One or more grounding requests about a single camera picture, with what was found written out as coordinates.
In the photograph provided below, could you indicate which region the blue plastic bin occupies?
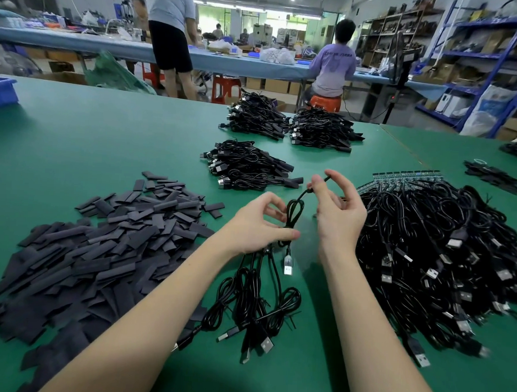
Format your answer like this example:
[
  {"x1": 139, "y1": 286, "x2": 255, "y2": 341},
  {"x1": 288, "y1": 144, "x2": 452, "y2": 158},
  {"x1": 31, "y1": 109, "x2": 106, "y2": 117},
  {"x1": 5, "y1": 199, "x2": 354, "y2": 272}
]
[{"x1": 0, "y1": 75, "x2": 20, "y2": 112}]

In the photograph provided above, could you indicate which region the small bundle of cables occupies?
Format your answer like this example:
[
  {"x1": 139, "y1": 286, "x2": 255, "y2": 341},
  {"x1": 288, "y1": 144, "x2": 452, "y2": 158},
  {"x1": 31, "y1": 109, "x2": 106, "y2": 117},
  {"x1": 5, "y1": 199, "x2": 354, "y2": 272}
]
[{"x1": 462, "y1": 158, "x2": 517, "y2": 196}]

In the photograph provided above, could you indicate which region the orange plastic stool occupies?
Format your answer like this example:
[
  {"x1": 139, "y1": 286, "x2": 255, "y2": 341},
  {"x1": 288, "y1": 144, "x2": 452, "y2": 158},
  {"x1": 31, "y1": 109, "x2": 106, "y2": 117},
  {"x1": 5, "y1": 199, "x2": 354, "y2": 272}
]
[{"x1": 308, "y1": 94, "x2": 343, "y2": 114}]

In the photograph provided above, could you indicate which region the joined bunch of black cables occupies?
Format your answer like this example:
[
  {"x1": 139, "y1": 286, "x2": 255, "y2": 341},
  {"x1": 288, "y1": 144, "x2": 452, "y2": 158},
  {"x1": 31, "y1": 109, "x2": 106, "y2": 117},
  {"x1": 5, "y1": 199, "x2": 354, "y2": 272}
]
[{"x1": 170, "y1": 240, "x2": 306, "y2": 367}]

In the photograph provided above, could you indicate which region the white plastic bag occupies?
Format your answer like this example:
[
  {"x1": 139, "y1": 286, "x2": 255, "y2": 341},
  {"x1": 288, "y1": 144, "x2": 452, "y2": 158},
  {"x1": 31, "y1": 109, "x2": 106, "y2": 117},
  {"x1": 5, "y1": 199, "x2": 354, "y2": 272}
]
[{"x1": 459, "y1": 82, "x2": 517, "y2": 138}]

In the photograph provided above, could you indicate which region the long blue work table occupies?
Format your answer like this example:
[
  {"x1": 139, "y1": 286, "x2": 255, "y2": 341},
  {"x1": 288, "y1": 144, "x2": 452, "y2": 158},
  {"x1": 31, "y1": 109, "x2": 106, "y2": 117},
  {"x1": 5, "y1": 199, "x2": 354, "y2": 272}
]
[{"x1": 0, "y1": 26, "x2": 451, "y2": 93}]

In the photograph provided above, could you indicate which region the heap of finished black cables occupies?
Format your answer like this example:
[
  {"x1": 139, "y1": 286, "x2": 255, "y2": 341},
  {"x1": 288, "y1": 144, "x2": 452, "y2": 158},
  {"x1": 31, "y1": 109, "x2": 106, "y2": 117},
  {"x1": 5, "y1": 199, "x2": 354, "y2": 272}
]
[{"x1": 200, "y1": 138, "x2": 306, "y2": 194}]

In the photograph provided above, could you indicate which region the person's left hand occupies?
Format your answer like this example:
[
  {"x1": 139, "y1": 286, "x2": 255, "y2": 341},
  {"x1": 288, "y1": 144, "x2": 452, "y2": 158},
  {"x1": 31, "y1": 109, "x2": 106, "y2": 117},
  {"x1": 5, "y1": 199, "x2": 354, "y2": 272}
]
[{"x1": 216, "y1": 190, "x2": 304, "y2": 261}]

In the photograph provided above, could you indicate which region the green plastic bag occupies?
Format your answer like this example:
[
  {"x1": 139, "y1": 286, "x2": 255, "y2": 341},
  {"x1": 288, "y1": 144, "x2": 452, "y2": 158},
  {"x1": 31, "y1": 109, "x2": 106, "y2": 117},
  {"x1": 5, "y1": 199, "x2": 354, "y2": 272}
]
[{"x1": 85, "y1": 52, "x2": 158, "y2": 95}]

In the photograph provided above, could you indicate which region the black tripod stand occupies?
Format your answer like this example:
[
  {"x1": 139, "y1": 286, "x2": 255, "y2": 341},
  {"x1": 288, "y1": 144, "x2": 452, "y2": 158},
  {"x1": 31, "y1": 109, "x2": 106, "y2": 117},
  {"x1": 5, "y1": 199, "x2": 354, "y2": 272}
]
[{"x1": 363, "y1": 32, "x2": 421, "y2": 126}]

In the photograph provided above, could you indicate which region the person's right forearm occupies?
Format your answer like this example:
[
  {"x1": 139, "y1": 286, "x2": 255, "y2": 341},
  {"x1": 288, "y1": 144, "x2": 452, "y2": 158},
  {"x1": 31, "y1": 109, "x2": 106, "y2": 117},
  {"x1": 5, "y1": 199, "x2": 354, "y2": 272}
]
[{"x1": 318, "y1": 251, "x2": 448, "y2": 392}]

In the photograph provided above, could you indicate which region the person's left forearm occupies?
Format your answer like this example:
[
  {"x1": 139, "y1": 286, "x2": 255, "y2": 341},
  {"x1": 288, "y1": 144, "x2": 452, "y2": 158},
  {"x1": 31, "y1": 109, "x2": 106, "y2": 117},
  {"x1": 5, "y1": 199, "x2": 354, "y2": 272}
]
[{"x1": 42, "y1": 235, "x2": 249, "y2": 392}]

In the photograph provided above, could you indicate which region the dark storage shelf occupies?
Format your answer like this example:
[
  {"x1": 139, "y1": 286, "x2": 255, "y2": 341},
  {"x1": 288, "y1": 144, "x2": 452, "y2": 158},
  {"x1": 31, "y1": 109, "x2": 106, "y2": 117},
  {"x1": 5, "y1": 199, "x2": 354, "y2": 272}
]
[{"x1": 358, "y1": 1, "x2": 444, "y2": 72}]

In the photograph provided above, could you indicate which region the pile of black sleeve strips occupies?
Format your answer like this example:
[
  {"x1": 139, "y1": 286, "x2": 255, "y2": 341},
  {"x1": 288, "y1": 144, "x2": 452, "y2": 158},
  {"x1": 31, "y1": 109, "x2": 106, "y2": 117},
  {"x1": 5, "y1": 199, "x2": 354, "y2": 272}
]
[{"x1": 0, "y1": 165, "x2": 228, "y2": 392}]

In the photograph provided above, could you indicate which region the bundle of black cables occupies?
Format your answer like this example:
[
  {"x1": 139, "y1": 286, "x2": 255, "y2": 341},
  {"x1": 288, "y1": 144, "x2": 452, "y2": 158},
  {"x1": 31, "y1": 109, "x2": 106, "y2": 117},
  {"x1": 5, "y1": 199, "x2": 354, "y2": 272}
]
[
  {"x1": 287, "y1": 104, "x2": 366, "y2": 155},
  {"x1": 219, "y1": 89, "x2": 293, "y2": 142}
]

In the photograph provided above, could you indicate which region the black usb cable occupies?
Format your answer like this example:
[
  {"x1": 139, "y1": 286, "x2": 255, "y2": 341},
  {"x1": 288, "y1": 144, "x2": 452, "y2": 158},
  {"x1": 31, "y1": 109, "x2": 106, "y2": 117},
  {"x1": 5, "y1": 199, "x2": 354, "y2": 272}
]
[{"x1": 278, "y1": 171, "x2": 333, "y2": 279}]

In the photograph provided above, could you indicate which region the blue metal shelving rack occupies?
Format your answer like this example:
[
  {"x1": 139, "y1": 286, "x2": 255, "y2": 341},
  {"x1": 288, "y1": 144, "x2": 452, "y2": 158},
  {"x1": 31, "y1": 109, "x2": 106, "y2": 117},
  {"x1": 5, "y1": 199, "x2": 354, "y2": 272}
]
[{"x1": 413, "y1": 0, "x2": 517, "y2": 140}]

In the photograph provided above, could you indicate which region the person's right hand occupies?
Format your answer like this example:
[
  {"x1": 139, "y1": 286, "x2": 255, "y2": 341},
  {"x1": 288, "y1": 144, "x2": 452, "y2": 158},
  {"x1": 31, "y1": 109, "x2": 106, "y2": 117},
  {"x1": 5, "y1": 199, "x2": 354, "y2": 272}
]
[{"x1": 307, "y1": 168, "x2": 370, "y2": 268}]

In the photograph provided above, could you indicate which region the large pile of black cables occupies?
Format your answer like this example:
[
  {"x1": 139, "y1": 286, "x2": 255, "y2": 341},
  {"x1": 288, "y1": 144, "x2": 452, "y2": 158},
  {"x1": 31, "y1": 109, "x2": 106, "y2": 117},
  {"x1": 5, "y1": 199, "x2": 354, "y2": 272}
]
[{"x1": 351, "y1": 170, "x2": 517, "y2": 371}]

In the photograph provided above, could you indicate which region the open cardboard box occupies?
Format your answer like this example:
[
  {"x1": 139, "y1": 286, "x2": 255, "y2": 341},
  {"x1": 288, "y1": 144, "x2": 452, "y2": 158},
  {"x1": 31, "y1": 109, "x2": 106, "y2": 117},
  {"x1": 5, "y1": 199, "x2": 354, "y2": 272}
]
[{"x1": 42, "y1": 70, "x2": 88, "y2": 86}]

